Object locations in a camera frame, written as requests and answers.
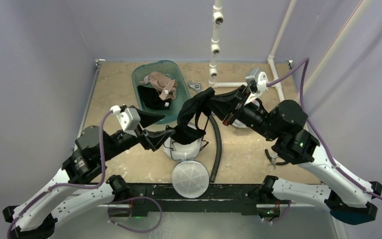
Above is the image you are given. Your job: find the black corrugated hose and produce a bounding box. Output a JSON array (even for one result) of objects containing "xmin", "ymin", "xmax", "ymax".
[{"xmin": 208, "ymin": 114, "xmax": 223, "ymax": 183}]

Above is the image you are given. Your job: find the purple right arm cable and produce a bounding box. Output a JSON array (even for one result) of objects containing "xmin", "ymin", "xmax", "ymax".
[{"xmin": 266, "ymin": 58, "xmax": 382, "ymax": 208}]

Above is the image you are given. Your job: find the black garment in basin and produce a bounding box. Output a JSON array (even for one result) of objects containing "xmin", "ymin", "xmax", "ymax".
[{"xmin": 137, "ymin": 86, "xmax": 171, "ymax": 110}]

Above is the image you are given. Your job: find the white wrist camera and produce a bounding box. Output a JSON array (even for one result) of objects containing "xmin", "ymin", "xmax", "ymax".
[
  {"xmin": 244, "ymin": 68, "xmax": 268, "ymax": 105},
  {"xmin": 110, "ymin": 105, "xmax": 141, "ymax": 137}
]

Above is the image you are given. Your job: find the red-handled adjustable wrench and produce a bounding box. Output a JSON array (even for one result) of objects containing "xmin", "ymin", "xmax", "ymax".
[{"xmin": 188, "ymin": 81, "xmax": 202, "ymax": 93}]

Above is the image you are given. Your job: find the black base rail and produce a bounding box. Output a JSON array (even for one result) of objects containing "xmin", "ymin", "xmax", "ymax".
[{"xmin": 125, "ymin": 182, "xmax": 292, "ymax": 218}]

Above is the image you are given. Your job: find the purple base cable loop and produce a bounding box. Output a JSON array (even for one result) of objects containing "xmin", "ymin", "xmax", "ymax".
[{"xmin": 107, "ymin": 196, "xmax": 163, "ymax": 233}]

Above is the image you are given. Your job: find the beige bra in basin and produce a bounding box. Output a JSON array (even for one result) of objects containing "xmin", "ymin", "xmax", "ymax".
[{"xmin": 139, "ymin": 71, "xmax": 178, "ymax": 100}]

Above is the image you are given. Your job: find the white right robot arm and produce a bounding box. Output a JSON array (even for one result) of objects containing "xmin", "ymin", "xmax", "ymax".
[{"xmin": 206, "ymin": 86, "xmax": 382, "ymax": 225}]

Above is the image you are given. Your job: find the teal plastic basin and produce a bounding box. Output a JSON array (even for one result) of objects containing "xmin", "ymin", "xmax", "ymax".
[{"xmin": 131, "ymin": 60, "xmax": 191, "ymax": 124}]

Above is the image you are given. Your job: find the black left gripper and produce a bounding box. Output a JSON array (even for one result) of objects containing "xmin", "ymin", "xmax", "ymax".
[{"xmin": 101, "ymin": 107, "xmax": 175, "ymax": 161}]

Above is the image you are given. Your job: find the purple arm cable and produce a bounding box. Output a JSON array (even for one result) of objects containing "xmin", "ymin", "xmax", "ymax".
[
  {"xmin": 266, "ymin": 58, "xmax": 382, "ymax": 208},
  {"xmin": 7, "ymin": 107, "xmax": 126, "ymax": 239}
]

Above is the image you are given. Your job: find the white PVC pipe rack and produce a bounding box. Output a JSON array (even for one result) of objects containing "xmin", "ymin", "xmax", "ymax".
[{"xmin": 208, "ymin": 0, "xmax": 372, "ymax": 88}]

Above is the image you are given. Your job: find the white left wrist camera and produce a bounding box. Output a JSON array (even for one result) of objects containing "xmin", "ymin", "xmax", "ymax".
[{"xmin": 110, "ymin": 105, "xmax": 141, "ymax": 137}]

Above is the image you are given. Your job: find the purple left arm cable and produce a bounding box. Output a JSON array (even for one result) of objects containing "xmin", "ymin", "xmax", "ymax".
[{"xmin": 7, "ymin": 107, "xmax": 126, "ymax": 239}]

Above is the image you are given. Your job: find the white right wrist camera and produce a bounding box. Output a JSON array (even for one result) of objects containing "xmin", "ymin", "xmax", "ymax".
[{"xmin": 244, "ymin": 68, "xmax": 268, "ymax": 105}]

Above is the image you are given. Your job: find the small pink-zip mesh bag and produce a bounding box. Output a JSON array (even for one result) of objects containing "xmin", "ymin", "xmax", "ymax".
[{"xmin": 233, "ymin": 98, "xmax": 265, "ymax": 133}]

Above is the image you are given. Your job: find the small metal clamp tool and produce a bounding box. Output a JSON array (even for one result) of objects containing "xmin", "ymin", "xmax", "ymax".
[{"xmin": 264, "ymin": 149, "xmax": 288, "ymax": 169}]

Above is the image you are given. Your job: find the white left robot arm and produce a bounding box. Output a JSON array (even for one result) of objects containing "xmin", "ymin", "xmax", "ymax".
[{"xmin": 3, "ymin": 106, "xmax": 175, "ymax": 239}]

